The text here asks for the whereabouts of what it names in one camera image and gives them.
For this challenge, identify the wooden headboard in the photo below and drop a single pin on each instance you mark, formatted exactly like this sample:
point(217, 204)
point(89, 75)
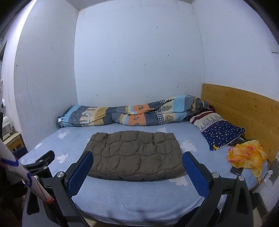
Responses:
point(239, 104)

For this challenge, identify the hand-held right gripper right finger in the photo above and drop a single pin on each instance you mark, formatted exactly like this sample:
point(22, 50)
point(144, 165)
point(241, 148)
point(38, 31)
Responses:
point(195, 172)

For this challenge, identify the yellow patterned cloth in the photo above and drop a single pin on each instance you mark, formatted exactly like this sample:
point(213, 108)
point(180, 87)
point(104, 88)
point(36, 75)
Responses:
point(246, 155)

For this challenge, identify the person's left forearm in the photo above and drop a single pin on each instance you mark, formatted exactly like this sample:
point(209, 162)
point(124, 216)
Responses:
point(13, 165)

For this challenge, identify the dark blue starry pillow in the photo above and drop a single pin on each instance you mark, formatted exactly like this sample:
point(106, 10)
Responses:
point(222, 133)

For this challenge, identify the white plastic container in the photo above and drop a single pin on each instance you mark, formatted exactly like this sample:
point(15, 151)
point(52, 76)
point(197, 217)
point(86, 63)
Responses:
point(6, 125)

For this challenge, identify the patchwork cartoon quilt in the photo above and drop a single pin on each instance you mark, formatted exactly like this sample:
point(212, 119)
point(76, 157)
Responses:
point(130, 117)

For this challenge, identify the yellow wooden shelf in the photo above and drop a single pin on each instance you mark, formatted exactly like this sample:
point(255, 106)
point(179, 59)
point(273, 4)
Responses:
point(15, 141)

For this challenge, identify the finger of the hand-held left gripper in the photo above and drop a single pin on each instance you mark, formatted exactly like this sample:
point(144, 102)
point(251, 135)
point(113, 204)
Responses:
point(46, 157)

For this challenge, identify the light blue cloud-print bed sheet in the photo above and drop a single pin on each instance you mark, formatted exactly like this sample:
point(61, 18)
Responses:
point(130, 196)

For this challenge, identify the black phone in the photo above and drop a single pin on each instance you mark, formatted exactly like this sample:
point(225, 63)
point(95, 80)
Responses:
point(235, 170)

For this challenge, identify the brown quilted coat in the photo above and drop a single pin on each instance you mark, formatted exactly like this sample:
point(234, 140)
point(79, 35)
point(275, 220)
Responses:
point(135, 152)

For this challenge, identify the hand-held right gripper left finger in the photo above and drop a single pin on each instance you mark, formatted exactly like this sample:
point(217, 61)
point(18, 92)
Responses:
point(79, 172)

